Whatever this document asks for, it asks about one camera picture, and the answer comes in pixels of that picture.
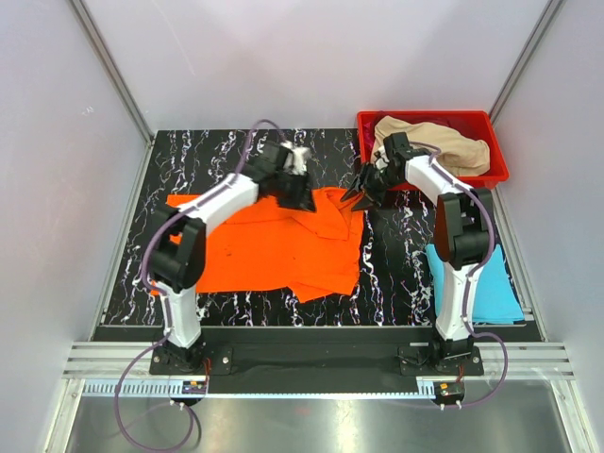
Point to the beige t shirt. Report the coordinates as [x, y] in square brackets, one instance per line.
[468, 158]

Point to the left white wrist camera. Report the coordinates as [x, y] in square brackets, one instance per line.
[296, 159]

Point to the folded light blue t shirt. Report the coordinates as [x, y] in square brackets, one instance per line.
[495, 301]

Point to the orange t shirt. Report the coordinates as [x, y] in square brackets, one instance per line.
[265, 247]

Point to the red plastic bin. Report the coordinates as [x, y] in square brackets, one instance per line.
[472, 124]

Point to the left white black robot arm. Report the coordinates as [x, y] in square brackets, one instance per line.
[175, 258]

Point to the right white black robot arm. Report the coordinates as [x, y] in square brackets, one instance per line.
[464, 235]

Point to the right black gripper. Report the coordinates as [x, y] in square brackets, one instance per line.
[361, 181]

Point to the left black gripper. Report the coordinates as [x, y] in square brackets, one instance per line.
[302, 190]

